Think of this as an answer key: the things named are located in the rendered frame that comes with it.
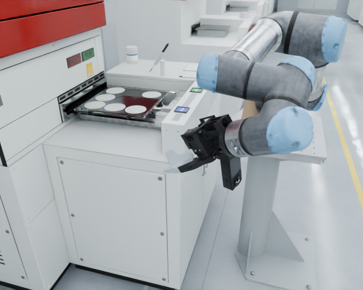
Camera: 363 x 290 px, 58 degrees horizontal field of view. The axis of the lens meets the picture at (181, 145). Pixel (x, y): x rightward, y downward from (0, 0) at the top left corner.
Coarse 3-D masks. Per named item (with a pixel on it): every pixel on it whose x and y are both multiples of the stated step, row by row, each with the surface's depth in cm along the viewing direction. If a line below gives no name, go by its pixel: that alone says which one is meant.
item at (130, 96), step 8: (128, 88) 182; (96, 96) 170; (120, 96) 170; (128, 96) 171; (136, 96) 170; (160, 96) 170; (128, 104) 160; (136, 104) 160; (144, 104) 161; (152, 104) 160; (112, 112) 151; (120, 112) 151; (144, 112) 151
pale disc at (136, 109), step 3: (135, 105) 159; (138, 105) 159; (126, 108) 156; (129, 108) 156; (132, 108) 156; (135, 108) 156; (138, 108) 156; (141, 108) 156; (144, 108) 156; (126, 111) 153; (129, 111) 153; (132, 111) 153; (135, 111) 153; (138, 111) 153; (141, 111) 153; (144, 111) 153
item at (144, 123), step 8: (88, 120) 163; (96, 120) 161; (104, 120) 160; (112, 120) 159; (120, 120) 157; (128, 120) 156; (136, 120) 155; (144, 120) 155; (152, 128) 154; (160, 128) 153
